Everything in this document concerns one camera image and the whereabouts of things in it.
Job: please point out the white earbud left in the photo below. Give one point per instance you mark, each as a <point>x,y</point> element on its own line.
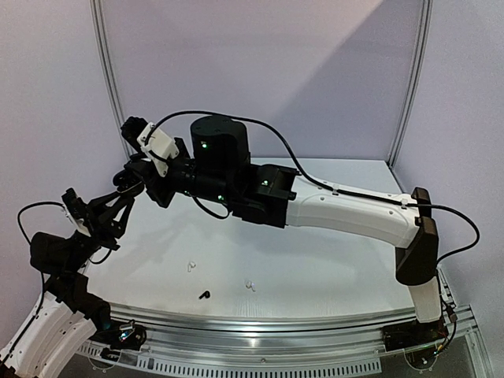
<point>191,266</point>

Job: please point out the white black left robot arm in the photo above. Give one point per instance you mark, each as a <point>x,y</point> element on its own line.
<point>66,315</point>

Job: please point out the aluminium frame post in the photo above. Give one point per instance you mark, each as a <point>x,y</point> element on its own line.
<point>420,45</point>
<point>98,18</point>

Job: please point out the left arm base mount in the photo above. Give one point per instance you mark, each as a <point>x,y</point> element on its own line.
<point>121,336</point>

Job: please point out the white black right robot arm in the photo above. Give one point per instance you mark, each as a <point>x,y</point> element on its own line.
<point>218,168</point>

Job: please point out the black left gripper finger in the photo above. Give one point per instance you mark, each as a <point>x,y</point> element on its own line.
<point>105,208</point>
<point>120,211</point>

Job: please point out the front aluminium rail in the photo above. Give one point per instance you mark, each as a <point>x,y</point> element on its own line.
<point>316,339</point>

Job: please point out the small black charging case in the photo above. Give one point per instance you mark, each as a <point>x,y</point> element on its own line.
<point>127,183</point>

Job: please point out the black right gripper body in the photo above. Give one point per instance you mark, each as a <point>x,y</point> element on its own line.
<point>156,183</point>

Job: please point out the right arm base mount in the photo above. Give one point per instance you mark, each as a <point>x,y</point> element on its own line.
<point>413,333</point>

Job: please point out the perforated metal cable tray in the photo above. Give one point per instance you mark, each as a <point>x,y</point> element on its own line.
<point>165,365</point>

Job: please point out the right aluminium frame post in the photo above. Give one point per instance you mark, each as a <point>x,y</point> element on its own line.
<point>420,45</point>

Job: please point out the white earbud centre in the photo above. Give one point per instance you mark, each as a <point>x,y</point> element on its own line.
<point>250,285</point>

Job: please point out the white earbud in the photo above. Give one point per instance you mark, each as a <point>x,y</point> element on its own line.
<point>191,266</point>
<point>250,285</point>

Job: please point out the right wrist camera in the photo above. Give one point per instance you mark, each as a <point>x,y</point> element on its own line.
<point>146,139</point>

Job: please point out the left aluminium frame post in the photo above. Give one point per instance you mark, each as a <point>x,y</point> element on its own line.
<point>98,18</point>

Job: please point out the black stem earbud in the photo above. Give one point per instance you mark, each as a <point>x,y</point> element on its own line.
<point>205,295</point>

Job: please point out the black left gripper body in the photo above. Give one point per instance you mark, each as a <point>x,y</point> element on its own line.
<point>101,235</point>

